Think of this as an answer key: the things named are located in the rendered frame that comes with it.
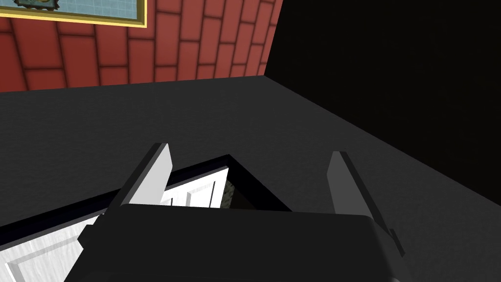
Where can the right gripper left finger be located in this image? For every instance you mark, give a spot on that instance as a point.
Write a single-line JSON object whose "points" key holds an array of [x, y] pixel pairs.
{"points": [[152, 181]]}

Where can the gold framed picture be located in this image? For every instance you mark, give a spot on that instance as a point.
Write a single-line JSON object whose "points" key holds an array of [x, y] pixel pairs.
{"points": [[84, 11]]}

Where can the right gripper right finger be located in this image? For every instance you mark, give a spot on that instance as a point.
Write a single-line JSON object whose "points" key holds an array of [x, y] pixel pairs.
{"points": [[345, 188]]}

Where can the white panelled door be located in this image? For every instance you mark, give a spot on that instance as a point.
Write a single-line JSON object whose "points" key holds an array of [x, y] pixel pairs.
{"points": [[47, 246]]}

